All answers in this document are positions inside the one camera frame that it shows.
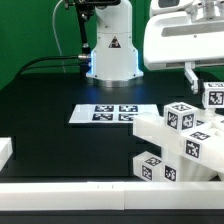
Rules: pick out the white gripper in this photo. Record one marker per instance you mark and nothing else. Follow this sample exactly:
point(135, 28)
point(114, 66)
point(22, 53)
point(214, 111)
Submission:
point(172, 40)

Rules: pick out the white chair back frame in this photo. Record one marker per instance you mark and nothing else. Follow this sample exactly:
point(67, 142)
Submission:
point(151, 127)

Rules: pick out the white chair seat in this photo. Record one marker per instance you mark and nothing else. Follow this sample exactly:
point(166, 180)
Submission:
point(202, 147)

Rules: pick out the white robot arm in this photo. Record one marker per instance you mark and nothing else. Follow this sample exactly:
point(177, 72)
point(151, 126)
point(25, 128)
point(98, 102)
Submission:
point(114, 59)

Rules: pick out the white tag base sheet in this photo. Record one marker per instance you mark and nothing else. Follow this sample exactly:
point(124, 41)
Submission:
point(109, 113)

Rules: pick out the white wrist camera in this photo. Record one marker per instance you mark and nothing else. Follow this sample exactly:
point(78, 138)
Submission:
point(168, 6)

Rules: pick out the white left wall block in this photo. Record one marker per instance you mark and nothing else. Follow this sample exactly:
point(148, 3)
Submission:
point(5, 151)

